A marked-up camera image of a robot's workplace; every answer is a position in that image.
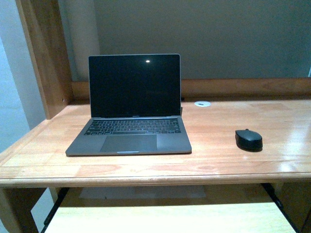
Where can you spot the black right drawer rail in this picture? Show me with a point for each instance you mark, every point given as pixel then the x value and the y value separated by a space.
pixel 272 194

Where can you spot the black drawer rail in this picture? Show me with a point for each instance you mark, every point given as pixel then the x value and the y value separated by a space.
pixel 60 197
pixel 272 194

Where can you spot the black computer mouse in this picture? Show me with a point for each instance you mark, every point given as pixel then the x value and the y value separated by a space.
pixel 248 140

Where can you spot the black left drawer rail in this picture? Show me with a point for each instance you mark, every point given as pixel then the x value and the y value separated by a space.
pixel 60 197

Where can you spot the white cable grommet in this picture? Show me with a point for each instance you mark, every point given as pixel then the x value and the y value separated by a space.
pixel 202 104

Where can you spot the wooden pull-out keyboard tray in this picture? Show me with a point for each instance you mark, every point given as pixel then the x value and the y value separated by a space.
pixel 262 217

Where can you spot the grey open laptop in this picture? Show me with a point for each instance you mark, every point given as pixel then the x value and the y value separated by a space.
pixel 135 104

